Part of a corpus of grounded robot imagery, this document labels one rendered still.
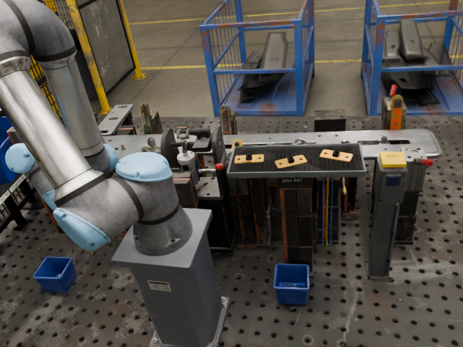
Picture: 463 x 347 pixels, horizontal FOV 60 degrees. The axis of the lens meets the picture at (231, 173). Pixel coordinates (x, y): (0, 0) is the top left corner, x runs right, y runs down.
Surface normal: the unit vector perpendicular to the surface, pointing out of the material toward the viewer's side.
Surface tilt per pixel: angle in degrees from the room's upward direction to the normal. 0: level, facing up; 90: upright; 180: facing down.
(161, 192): 90
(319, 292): 0
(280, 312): 0
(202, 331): 90
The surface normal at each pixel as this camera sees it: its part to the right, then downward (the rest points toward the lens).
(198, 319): 0.54, 0.47
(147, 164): -0.04, -0.86
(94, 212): 0.40, -0.22
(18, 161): -0.19, 0.06
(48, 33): 0.79, 0.43
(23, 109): 0.24, 0.04
